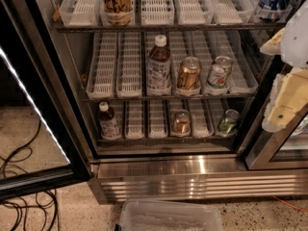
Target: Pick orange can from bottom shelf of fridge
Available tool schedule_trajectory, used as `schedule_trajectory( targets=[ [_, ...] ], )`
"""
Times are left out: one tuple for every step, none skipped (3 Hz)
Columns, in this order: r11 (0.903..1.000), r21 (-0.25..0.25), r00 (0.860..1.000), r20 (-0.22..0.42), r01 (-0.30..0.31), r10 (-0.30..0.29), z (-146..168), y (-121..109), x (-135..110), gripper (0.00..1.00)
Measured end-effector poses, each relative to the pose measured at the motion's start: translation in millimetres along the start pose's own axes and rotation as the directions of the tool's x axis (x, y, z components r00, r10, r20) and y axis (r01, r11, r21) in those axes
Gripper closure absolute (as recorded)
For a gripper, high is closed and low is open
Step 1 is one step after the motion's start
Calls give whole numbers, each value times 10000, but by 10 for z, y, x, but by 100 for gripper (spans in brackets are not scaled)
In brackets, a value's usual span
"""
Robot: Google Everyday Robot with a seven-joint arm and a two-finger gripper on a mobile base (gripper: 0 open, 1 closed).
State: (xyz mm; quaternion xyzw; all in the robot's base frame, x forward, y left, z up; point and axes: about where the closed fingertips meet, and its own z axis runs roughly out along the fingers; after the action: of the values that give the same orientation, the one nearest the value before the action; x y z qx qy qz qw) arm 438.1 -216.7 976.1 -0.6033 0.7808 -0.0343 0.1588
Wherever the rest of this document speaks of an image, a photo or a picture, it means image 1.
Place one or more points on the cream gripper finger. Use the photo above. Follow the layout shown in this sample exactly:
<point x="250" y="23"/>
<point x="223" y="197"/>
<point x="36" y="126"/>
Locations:
<point x="288" y="95"/>
<point x="272" y="46"/>

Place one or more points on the orange can bottom shelf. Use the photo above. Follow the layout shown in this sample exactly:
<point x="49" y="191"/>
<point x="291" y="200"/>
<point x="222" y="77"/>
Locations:
<point x="181" y="125"/>

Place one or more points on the orange can shelf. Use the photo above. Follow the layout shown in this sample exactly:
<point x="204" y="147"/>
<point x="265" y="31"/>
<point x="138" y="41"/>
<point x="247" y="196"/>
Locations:
<point x="181" y="125"/>
<point x="188" y="75"/>

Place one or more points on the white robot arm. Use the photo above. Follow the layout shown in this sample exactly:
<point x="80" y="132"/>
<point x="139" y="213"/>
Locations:
<point x="294" y="44"/>

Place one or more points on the white green can middle shelf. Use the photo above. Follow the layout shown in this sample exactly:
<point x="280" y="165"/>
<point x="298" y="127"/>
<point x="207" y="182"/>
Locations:
<point x="219" y="72"/>

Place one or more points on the green can bottom shelf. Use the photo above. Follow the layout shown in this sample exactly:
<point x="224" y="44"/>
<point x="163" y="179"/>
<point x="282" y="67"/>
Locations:
<point x="228" y="122"/>

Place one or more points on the orange can middle shelf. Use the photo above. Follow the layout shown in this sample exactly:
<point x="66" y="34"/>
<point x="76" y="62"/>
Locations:
<point x="188" y="75"/>

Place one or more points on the stainless steel display fridge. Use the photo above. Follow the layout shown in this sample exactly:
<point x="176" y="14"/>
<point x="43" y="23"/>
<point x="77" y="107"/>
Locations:
<point x="165" y="171"/>

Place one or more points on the large tea bottle middle shelf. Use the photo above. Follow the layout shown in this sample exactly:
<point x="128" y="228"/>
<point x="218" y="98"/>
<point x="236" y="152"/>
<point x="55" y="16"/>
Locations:
<point x="158" y="67"/>

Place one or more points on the brown bottle top shelf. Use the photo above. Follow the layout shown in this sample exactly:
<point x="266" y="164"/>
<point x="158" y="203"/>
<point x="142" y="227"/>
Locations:
<point x="116" y="12"/>

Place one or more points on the small tea bottle bottom shelf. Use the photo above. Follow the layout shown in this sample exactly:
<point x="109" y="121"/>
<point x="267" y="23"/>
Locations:
<point x="107" y="119"/>

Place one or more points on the open glass fridge door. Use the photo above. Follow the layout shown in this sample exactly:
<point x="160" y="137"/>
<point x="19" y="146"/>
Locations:
<point x="39" y="149"/>

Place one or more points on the white tray middle far right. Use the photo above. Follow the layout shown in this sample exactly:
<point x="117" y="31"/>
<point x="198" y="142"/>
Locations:
<point x="241" y="80"/>

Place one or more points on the white tray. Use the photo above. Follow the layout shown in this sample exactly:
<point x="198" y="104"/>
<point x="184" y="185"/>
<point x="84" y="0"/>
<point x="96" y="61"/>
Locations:
<point x="157" y="12"/>
<point x="157" y="120"/>
<point x="129" y="76"/>
<point x="241" y="80"/>
<point x="194" y="12"/>
<point x="134" y="120"/>
<point x="80" y="13"/>
<point x="102" y="75"/>
<point x="201" y="123"/>

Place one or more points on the white tray middle far left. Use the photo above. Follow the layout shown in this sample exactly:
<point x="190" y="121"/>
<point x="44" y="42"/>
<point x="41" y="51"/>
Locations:
<point x="102" y="75"/>

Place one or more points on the white tray top far left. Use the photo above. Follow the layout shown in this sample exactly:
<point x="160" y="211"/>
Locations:
<point x="80" y="13"/>

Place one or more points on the clear plastic bin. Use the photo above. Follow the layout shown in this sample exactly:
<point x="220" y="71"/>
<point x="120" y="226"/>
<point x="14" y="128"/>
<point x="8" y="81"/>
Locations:
<point x="153" y="215"/>

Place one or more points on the top wire shelf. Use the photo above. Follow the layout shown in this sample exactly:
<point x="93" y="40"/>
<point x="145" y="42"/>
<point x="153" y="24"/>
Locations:
<point x="167" y="28"/>

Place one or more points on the wire shelf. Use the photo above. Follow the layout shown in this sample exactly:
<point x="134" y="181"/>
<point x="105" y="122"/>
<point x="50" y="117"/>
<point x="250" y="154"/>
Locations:
<point x="169" y="97"/>
<point x="167" y="28"/>
<point x="169" y="140"/>

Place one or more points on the bottom wire shelf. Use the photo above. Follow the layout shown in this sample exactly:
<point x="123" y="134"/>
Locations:
<point x="169" y="140"/>

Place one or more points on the middle wire shelf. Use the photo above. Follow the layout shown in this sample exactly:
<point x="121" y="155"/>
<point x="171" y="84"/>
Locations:
<point x="169" y="97"/>

